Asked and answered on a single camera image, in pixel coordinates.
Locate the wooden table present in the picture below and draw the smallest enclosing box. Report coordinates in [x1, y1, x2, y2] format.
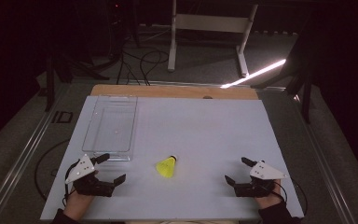
[89, 84, 259, 101]

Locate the black metal stand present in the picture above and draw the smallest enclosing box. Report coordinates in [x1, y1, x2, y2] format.
[251, 46, 316, 125]
[41, 52, 111, 113]

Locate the person's left hand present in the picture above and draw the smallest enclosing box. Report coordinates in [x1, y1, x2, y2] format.
[62, 187, 95, 220]

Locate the black floor cables bundle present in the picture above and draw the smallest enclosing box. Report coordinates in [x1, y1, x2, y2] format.
[116, 46, 171, 87]

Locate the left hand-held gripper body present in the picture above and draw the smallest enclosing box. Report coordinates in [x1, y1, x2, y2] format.
[64, 153, 117, 198]

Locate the metal floor rail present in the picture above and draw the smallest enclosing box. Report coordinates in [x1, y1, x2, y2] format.
[0, 83, 71, 224]
[287, 90, 358, 224]

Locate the black rectangular floor frame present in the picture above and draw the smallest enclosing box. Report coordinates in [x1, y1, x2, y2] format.
[50, 109, 75, 125]

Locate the yellow shuttlecock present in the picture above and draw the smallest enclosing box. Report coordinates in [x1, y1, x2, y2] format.
[155, 154, 178, 179]

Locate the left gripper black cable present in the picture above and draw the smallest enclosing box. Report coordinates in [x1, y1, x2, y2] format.
[62, 159, 82, 207]

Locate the white desk frame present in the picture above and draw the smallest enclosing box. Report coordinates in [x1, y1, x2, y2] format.
[167, 0, 259, 78]

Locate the person's right hand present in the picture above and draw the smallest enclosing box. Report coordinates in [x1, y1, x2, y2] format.
[255, 179, 284, 210]

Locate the black floor cable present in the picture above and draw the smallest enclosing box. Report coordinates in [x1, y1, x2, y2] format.
[34, 138, 72, 202]

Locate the clear plastic container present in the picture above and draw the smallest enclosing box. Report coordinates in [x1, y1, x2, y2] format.
[81, 94, 139, 162]

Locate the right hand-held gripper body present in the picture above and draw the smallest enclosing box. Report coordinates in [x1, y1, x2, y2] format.
[233, 160, 290, 199]

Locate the white board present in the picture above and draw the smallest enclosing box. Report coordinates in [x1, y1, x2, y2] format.
[39, 95, 305, 222]

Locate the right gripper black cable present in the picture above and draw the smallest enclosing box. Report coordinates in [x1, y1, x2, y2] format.
[272, 176, 309, 217]

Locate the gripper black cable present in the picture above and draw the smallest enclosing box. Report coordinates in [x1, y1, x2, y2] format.
[272, 176, 309, 217]
[62, 159, 82, 207]

